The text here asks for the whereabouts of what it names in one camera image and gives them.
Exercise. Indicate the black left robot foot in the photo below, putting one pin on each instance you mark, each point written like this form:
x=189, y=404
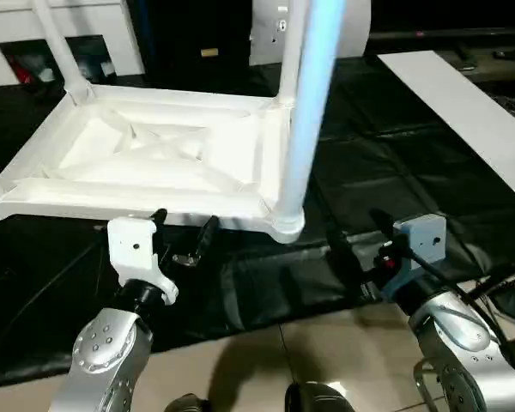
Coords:
x=187, y=403

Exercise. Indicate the black robot foot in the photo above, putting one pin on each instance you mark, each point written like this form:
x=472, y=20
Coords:
x=187, y=403
x=319, y=397

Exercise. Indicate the white plastic table leg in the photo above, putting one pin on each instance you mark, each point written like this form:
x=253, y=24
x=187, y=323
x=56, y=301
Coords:
x=313, y=94
x=60, y=47
x=292, y=51

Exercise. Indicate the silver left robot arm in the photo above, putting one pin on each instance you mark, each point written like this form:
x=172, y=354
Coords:
x=107, y=352

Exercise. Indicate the black power adapter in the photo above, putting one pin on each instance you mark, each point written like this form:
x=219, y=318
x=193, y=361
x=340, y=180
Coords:
x=513, y=302

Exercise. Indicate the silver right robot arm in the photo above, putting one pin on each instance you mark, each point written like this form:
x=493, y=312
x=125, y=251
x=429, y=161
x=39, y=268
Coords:
x=472, y=352

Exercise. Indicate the white flat board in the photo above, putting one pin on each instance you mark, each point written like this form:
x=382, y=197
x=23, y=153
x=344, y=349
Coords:
x=463, y=112

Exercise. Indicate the white plastic table top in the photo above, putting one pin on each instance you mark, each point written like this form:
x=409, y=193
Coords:
x=154, y=146

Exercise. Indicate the black right robot foot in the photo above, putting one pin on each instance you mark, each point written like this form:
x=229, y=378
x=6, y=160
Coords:
x=319, y=397

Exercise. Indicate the white cabinet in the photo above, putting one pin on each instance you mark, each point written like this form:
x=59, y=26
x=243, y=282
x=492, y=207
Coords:
x=51, y=34

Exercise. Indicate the black box with yellow label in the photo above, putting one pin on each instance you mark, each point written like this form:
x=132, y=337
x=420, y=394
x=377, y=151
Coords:
x=197, y=39

